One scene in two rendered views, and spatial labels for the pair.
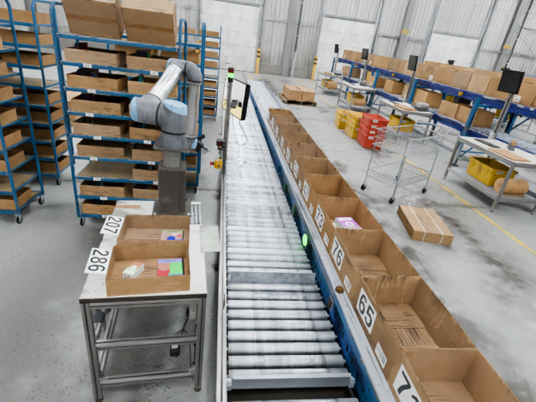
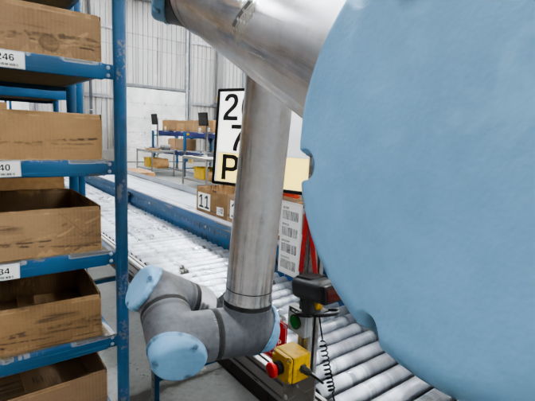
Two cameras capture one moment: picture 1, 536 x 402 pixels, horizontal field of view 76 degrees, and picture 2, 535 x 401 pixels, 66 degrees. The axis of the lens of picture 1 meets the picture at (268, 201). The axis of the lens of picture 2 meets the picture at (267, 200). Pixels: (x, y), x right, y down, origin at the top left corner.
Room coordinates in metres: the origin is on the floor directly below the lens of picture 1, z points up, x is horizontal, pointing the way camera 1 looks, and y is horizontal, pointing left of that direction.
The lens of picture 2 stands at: (2.06, 1.01, 1.42)
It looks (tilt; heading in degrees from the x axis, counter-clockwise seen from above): 9 degrees down; 332
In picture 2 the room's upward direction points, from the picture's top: 3 degrees clockwise
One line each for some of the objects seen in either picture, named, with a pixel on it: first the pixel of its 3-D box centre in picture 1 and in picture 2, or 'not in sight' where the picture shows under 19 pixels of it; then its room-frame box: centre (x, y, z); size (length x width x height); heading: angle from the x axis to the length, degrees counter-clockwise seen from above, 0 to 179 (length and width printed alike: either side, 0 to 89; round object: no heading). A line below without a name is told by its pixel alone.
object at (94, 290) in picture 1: (154, 240); not in sight; (1.72, 0.65, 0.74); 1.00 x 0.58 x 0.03; 15
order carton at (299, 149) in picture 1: (305, 158); not in sight; (2.99, -0.28, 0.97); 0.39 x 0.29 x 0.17; 10
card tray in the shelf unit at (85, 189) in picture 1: (107, 184); not in sight; (3.07, 1.62, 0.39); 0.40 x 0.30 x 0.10; 100
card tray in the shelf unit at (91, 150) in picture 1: (104, 146); not in sight; (3.06, 1.61, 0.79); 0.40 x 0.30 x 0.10; 101
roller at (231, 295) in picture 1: (274, 297); not in sight; (1.39, -0.10, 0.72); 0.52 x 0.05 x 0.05; 100
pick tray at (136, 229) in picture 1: (156, 234); not in sight; (1.70, 0.63, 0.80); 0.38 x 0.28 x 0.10; 104
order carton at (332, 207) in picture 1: (345, 224); not in sight; (1.84, -0.49, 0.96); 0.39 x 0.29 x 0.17; 10
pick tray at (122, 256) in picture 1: (150, 267); not in sight; (1.39, 0.55, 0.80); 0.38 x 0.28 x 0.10; 108
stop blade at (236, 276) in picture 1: (273, 278); not in sight; (1.48, -0.09, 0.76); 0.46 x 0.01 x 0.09; 100
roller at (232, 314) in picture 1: (277, 315); not in sight; (1.26, -0.12, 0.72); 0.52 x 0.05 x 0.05; 100
